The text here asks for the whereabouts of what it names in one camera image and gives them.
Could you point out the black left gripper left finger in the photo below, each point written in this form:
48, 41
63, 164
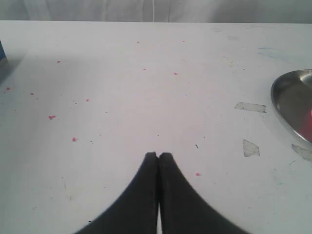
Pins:
136, 209

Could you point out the blue box at table edge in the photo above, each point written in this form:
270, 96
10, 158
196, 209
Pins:
2, 53

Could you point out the white backdrop curtain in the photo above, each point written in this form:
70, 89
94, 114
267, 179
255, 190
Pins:
216, 11

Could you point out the pink object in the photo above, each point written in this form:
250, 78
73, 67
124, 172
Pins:
306, 129

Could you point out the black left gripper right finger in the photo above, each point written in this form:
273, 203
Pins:
182, 209

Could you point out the round steel plate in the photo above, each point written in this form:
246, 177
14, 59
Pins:
291, 97

